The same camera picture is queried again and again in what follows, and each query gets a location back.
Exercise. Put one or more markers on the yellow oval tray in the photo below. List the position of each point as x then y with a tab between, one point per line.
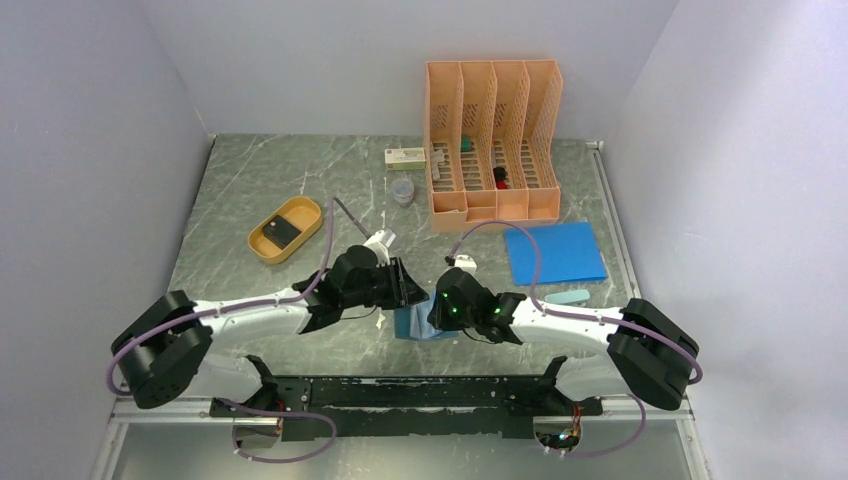
302	212

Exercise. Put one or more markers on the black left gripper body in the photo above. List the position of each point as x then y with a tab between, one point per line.
380	288

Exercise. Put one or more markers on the orange plastic file organizer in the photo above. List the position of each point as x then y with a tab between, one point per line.
509	108

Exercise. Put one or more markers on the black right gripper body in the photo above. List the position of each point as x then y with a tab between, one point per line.
449	318

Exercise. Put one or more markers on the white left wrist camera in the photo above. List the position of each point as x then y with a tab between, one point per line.
379	243

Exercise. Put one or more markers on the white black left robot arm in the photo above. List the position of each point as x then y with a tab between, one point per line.
176	347

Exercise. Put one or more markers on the clear plastic clip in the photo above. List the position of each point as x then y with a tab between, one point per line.
437	158

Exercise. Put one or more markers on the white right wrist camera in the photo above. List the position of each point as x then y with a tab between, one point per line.
463	262

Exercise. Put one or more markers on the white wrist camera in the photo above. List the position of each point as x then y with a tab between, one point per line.
463	262
379	243

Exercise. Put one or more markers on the black small box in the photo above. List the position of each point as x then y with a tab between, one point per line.
280	232

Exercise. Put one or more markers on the clear small jar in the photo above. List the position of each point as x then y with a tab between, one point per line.
402	190

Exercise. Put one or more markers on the white small carton box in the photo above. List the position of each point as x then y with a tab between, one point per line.
403	159

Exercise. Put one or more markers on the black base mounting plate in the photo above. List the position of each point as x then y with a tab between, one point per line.
353	406

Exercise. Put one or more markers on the red black item in organizer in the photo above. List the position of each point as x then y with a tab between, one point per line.
501	178

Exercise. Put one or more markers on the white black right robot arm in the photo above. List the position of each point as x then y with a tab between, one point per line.
634	350

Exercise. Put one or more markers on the blue leather card holder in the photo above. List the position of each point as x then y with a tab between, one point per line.
411	323

